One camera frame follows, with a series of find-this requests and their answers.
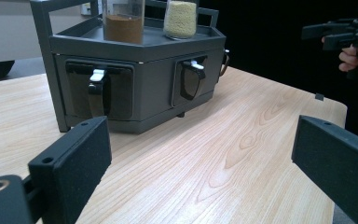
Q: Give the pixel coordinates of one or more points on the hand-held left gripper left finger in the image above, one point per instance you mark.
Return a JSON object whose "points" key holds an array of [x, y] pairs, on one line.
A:
{"points": [[74, 165]]}

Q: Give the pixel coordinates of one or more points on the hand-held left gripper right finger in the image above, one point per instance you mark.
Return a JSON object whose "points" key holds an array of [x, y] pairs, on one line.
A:
{"points": [[338, 165]]}

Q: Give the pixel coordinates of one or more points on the dark grey spice rack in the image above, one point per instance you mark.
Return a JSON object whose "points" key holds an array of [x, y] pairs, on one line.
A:
{"points": [[149, 84]]}

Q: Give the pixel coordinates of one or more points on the white-lidded jar of yellow granules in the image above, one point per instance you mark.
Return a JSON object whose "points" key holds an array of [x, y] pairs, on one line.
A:
{"points": [[180, 20]]}

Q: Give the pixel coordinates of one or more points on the silver-lidded jar of brown powder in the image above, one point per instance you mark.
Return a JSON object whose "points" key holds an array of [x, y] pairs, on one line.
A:
{"points": [[123, 29]]}

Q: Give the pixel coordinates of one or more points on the small dark clip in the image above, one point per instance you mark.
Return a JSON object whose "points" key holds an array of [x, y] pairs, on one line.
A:
{"points": [[319, 96]]}

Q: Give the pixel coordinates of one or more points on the white wall socket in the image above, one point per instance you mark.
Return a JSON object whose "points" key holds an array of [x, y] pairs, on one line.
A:
{"points": [[85, 9]]}

